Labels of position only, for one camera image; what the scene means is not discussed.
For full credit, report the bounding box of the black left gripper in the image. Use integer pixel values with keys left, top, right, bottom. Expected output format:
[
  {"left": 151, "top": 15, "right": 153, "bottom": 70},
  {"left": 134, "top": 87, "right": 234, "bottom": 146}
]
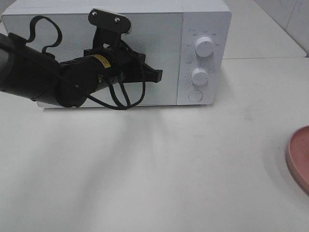
[{"left": 84, "top": 9, "right": 162, "bottom": 83}]

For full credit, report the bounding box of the white microwave door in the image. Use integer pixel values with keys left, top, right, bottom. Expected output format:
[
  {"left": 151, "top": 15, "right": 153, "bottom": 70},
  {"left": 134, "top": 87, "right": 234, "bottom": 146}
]
[{"left": 0, "top": 9, "right": 183, "bottom": 110}]

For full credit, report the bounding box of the white timer knob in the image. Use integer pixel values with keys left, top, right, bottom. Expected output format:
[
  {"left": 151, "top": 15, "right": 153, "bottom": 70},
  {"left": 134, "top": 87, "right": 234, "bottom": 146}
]
[{"left": 191, "top": 68, "right": 209, "bottom": 86}]

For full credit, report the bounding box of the white round door button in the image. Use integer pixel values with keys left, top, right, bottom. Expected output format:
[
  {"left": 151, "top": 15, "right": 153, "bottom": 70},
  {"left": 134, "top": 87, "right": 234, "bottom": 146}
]
[{"left": 188, "top": 90, "right": 203, "bottom": 102}]

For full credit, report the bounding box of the pink round plate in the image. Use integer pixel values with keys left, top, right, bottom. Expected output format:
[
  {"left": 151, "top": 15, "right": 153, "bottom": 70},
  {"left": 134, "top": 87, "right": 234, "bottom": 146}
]
[{"left": 286, "top": 125, "right": 309, "bottom": 195}]

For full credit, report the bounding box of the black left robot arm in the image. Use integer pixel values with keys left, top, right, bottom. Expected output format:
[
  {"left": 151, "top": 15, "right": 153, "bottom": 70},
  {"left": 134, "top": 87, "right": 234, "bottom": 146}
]
[{"left": 0, "top": 9, "right": 163, "bottom": 110}]

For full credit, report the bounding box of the white microwave oven body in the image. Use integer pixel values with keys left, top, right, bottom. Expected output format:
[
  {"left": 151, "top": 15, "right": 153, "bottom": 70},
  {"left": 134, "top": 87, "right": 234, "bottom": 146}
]
[{"left": 1, "top": 0, "right": 232, "bottom": 105}]

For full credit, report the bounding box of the white upper power knob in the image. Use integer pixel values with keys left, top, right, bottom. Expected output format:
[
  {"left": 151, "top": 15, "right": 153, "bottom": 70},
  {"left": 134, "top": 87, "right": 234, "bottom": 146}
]
[{"left": 194, "top": 35, "right": 214, "bottom": 58}]

